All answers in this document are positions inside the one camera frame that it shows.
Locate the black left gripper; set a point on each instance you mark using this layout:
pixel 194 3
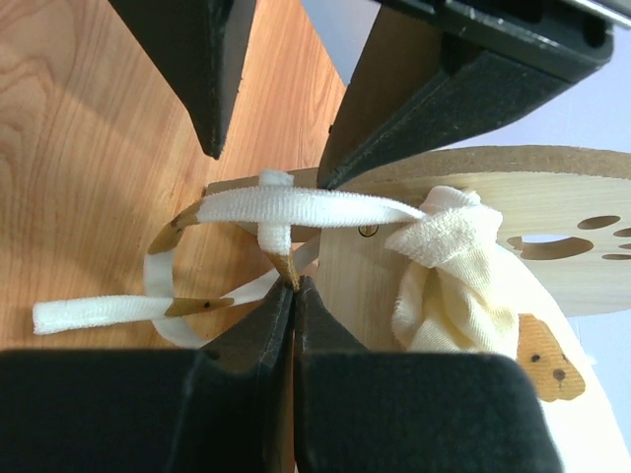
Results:
pixel 433 73

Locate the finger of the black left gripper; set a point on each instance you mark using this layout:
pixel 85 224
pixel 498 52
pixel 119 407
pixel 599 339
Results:
pixel 199 47

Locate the wooden striped pet bed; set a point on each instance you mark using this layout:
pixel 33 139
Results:
pixel 476 250

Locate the large bear print cushion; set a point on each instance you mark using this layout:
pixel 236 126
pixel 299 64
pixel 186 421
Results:
pixel 577 412

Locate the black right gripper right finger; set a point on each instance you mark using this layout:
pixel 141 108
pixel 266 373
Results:
pixel 361 411

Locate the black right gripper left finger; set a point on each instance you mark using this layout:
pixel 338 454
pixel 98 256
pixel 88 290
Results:
pixel 220 408

